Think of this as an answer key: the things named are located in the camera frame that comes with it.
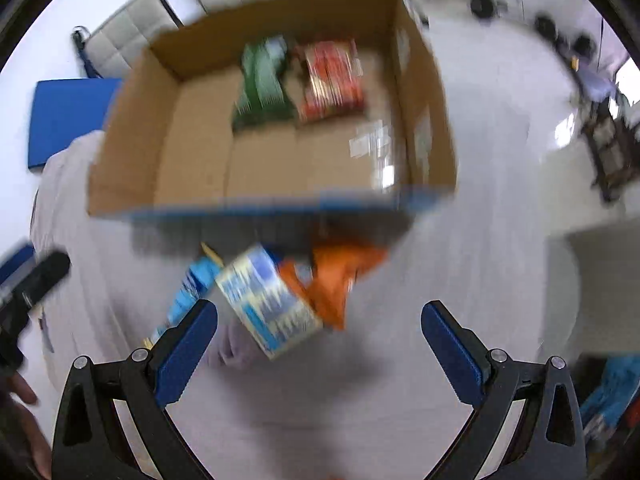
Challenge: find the purple soft cloth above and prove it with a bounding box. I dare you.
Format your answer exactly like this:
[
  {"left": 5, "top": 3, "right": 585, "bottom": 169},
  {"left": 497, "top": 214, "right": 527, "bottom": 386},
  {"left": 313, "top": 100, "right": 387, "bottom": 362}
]
[{"left": 205, "top": 320, "right": 266, "bottom": 370}]

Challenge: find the light blue Nestle pouch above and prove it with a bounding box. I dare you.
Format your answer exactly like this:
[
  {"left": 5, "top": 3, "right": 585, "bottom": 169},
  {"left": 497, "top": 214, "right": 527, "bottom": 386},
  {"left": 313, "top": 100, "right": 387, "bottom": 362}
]
[{"left": 142, "top": 242, "right": 224, "bottom": 350}]

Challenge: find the yellow blue tissue pack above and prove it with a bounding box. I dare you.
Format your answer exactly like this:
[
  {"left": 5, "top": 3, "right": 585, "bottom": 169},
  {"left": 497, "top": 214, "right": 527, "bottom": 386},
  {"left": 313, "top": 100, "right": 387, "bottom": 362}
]
[{"left": 215, "top": 245, "right": 323, "bottom": 360}]

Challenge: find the orange snack bag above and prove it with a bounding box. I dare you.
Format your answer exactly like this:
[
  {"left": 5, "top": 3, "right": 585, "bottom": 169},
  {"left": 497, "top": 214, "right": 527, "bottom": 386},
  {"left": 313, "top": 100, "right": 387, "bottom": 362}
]
[{"left": 277, "top": 238, "right": 387, "bottom": 330}]

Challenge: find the green snack bag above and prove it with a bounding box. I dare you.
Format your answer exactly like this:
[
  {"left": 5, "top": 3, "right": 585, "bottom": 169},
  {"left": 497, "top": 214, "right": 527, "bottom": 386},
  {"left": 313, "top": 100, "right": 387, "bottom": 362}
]
[{"left": 231, "top": 36, "right": 296, "bottom": 132}]

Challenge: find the red snack bag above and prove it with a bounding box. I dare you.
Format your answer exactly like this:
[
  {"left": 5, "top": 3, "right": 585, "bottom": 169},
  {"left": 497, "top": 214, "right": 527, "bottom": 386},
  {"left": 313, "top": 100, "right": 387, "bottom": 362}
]
[{"left": 295, "top": 41, "right": 366, "bottom": 124}]

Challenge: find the person's hand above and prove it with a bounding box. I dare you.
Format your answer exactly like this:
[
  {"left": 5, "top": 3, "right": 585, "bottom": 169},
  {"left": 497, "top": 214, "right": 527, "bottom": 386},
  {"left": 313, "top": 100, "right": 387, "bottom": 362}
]
[{"left": 6, "top": 373, "right": 52, "bottom": 479}]

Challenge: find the grey table cloth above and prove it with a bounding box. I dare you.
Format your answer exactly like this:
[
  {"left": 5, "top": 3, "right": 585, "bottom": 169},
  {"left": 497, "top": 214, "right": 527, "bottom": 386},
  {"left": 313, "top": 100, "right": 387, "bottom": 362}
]
[{"left": 32, "top": 7, "right": 570, "bottom": 479}]

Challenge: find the grey office chair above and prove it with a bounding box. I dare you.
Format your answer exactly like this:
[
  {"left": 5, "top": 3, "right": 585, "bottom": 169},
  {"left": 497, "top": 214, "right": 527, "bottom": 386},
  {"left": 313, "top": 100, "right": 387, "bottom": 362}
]
[{"left": 538, "top": 218, "right": 639, "bottom": 362}]

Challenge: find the blue jacket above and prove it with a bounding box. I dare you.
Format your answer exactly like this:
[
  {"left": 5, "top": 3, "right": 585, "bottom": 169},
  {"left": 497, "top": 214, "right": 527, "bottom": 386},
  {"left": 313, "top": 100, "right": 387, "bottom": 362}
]
[{"left": 580, "top": 354, "right": 639, "bottom": 441}]

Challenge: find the blue foam mat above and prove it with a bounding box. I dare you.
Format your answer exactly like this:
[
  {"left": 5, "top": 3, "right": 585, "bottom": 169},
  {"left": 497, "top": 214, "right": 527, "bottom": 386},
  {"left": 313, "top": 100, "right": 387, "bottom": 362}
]
[{"left": 27, "top": 78, "right": 122, "bottom": 171}]

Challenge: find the white quilted chair left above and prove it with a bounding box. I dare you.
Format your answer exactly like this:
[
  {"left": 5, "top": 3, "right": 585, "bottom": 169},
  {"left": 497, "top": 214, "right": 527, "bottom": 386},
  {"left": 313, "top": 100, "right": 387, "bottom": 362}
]
[{"left": 72, "top": 0, "right": 182, "bottom": 78}]

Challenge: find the dark wooden chair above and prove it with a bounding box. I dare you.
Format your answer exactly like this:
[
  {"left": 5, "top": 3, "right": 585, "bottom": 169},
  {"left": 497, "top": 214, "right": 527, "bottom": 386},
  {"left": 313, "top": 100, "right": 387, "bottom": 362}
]
[{"left": 580, "top": 90, "right": 639, "bottom": 205}]

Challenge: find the cardboard box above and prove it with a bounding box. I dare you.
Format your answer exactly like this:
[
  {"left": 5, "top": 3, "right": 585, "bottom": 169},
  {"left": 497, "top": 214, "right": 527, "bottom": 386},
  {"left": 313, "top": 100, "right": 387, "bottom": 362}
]
[{"left": 88, "top": 0, "right": 457, "bottom": 217}]

